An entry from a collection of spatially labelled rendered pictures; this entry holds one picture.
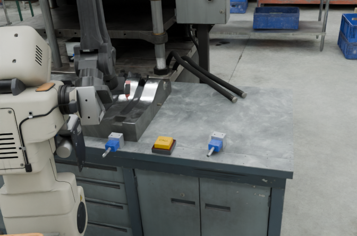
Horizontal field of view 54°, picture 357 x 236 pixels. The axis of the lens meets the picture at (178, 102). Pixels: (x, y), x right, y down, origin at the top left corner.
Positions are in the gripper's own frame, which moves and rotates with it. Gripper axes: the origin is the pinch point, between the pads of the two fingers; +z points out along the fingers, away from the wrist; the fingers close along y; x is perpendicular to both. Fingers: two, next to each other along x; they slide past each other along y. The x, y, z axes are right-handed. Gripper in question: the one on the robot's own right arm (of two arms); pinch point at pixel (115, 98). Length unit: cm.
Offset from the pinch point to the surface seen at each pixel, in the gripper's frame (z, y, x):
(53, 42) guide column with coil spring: 47, 54, -85
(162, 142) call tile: 10.0, -17.8, 15.6
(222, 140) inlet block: 8.2, -41.4, 17.3
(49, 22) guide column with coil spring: 35, 54, -91
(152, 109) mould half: 20.9, -13.0, -8.4
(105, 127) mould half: 13.2, 6.1, 5.2
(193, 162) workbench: 11.6, -29.6, 24.6
